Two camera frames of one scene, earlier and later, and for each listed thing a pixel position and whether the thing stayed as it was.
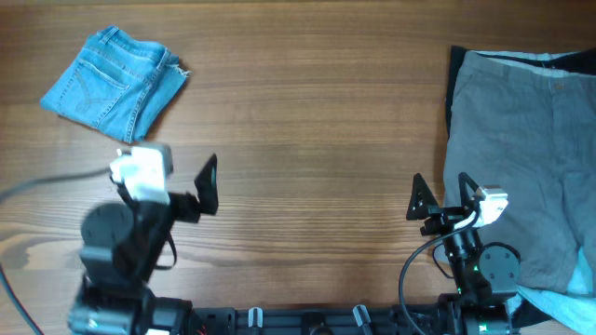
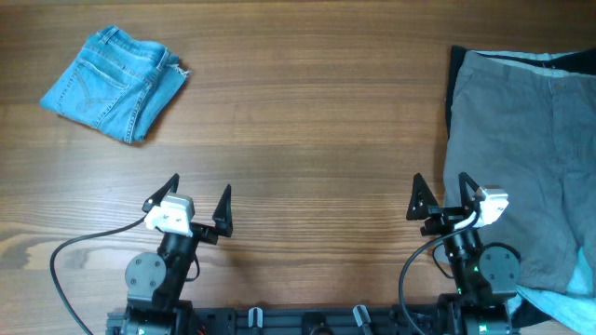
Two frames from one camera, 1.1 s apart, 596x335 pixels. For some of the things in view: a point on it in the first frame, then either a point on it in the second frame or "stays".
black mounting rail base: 315,321 stays
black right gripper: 443,217 stays
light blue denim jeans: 116,85 stays
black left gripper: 188,207 to 221,218
